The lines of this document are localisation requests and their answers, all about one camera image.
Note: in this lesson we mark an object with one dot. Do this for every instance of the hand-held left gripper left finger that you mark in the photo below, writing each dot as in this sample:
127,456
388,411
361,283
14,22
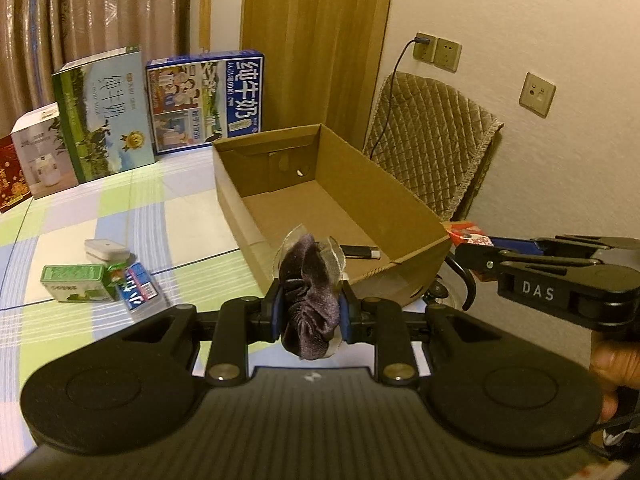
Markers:
276,310

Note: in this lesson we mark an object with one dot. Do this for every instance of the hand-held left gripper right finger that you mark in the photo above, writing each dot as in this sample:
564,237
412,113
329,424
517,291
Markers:
344,316

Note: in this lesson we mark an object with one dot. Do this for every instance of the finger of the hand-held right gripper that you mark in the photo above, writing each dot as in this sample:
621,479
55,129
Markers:
515,246
480,260

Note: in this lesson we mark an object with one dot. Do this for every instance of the red snack packet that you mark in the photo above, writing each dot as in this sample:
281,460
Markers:
465,232

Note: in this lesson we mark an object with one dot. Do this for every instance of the dark hair scrunchie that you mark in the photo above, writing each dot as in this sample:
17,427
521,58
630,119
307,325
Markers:
307,305

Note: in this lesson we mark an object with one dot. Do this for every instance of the black lighter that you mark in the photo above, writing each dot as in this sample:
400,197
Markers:
360,252

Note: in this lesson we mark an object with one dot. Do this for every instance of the brown cardboard box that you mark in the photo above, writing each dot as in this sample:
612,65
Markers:
320,205

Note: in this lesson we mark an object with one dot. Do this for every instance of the blue white packet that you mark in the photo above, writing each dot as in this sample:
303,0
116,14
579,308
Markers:
141,287

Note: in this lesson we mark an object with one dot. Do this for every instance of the small white case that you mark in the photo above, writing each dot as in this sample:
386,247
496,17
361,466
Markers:
105,249

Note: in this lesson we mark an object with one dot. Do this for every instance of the green medicine box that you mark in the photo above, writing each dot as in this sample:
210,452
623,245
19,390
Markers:
75,282

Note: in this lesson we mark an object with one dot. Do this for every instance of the person's right hand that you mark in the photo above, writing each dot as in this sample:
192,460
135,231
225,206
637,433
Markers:
617,365

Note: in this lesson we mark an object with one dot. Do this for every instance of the checkered tablecloth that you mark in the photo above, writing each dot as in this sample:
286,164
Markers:
175,220

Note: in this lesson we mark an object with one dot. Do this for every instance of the chair with quilted cover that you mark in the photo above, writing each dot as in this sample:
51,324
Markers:
425,135

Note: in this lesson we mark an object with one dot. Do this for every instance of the green snack packet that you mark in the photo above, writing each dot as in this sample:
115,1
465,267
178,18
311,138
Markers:
117,272

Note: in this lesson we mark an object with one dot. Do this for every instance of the blue milk carton box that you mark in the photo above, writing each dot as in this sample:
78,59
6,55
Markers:
205,100

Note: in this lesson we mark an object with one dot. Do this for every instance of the black charger plug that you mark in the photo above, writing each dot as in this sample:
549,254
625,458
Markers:
422,38

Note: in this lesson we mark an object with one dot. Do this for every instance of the green milk carton box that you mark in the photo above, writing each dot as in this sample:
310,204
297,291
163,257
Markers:
105,115

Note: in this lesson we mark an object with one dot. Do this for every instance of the wooden door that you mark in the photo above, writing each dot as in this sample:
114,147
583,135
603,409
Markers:
315,35

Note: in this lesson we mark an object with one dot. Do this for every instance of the white humidifier box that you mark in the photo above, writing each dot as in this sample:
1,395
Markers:
42,155

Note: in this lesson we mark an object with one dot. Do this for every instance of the wooden strip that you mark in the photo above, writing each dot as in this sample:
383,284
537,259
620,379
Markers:
204,25

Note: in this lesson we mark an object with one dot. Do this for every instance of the red gift box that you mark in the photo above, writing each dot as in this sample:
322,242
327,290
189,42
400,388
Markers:
12,180

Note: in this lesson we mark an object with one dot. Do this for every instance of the brown curtain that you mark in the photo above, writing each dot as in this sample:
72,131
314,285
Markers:
90,10

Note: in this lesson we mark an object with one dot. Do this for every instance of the square beige wall outlet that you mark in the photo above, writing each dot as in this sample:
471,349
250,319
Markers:
537,95

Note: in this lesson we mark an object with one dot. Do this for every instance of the wall socket with charger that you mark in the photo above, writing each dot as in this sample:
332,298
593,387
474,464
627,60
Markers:
424,52

